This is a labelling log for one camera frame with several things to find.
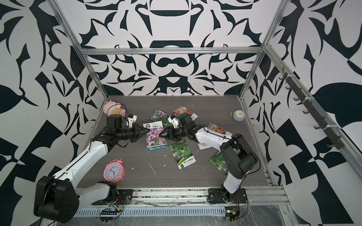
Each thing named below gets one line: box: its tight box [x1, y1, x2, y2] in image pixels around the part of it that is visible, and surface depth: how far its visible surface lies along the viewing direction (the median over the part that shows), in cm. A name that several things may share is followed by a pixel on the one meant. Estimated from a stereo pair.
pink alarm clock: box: [103, 159, 126, 183], surface depth 82 cm
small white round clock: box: [230, 108, 246, 122], surface depth 107 cm
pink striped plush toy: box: [102, 101, 127, 117], surface depth 105 cm
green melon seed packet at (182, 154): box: [169, 139, 197, 170], surface depth 91 cm
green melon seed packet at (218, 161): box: [208, 150, 229, 176], surface depth 88 cm
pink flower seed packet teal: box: [142, 120, 169, 152], surface depth 81 cm
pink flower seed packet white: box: [149, 108, 170, 122], surface depth 110 cm
